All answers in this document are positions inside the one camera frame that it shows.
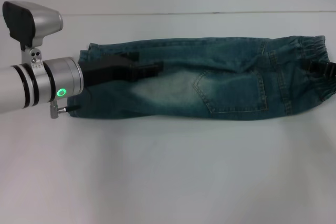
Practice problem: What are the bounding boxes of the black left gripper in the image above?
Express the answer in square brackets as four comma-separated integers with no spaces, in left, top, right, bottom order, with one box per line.
[80,52,165,88]

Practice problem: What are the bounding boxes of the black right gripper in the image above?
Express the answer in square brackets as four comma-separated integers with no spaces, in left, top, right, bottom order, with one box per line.
[306,61,336,83]

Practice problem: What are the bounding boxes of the blue denim shorts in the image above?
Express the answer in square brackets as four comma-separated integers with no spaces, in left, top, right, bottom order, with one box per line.
[67,34,332,122]

